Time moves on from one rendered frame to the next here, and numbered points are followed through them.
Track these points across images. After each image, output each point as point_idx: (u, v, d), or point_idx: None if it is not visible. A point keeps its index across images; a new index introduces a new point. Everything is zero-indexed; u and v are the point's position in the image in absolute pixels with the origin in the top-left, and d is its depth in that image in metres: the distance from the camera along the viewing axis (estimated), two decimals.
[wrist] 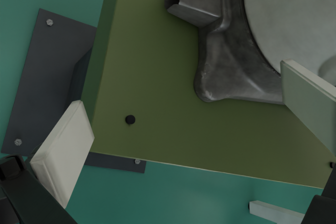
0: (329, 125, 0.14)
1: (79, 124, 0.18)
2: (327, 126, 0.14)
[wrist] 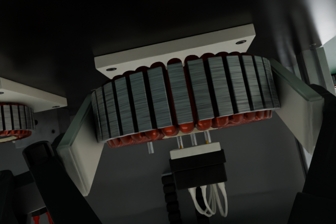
0: (301, 121, 0.15)
1: None
2: (300, 122, 0.15)
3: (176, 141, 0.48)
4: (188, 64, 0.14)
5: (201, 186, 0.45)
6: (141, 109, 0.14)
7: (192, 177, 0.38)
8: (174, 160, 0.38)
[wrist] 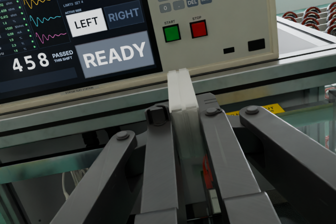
0: (187, 127, 0.17)
1: None
2: (187, 128, 0.17)
3: None
4: None
5: None
6: None
7: None
8: None
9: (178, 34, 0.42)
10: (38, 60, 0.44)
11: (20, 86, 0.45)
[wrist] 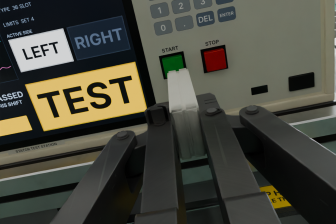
0: (187, 127, 0.17)
1: None
2: (187, 128, 0.17)
3: None
4: None
5: None
6: None
7: None
8: None
9: (183, 68, 0.27)
10: None
11: None
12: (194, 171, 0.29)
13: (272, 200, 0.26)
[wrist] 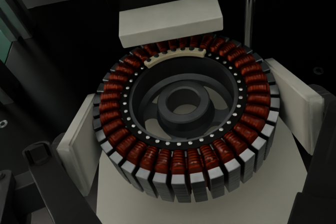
0: (301, 121, 0.15)
1: None
2: (300, 122, 0.15)
3: None
4: (190, 201, 0.17)
5: None
6: (234, 177, 0.16)
7: None
8: None
9: None
10: None
11: None
12: None
13: None
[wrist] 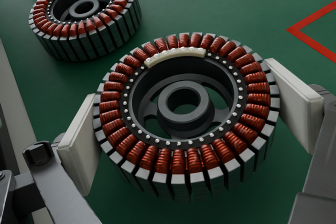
0: (301, 121, 0.15)
1: None
2: (300, 122, 0.15)
3: None
4: (190, 201, 0.17)
5: None
6: (234, 177, 0.16)
7: None
8: None
9: None
10: None
11: None
12: None
13: None
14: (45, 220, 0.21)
